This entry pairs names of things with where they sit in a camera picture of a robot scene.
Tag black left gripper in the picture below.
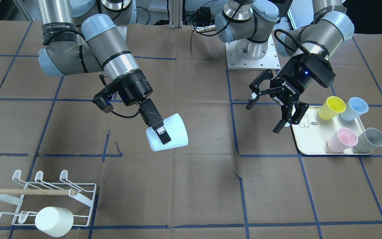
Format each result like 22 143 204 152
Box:
245 53 335 133

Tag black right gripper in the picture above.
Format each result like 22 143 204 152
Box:
113 69 171 145

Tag light blue plastic cup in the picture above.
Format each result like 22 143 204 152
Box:
146 113 188 151

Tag white plastic cup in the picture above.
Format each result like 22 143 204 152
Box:
35 207 73 237

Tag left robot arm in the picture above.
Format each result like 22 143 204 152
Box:
214 0 355 133

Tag yellow plastic cup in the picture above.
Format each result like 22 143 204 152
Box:
317 96 346 120

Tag pink plastic cup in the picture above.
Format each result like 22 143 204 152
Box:
327 127 359 153

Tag grey plastic cup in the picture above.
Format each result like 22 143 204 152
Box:
354 127 382 153

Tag beige plastic tray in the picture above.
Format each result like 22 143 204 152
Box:
291 106 373 155

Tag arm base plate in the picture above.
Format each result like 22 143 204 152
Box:
116 26 127 42
225 36 282 70

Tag white wire cup rack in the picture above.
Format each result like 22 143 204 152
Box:
0 169 97 227

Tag aluminium frame post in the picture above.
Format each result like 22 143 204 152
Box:
167 0 185 29

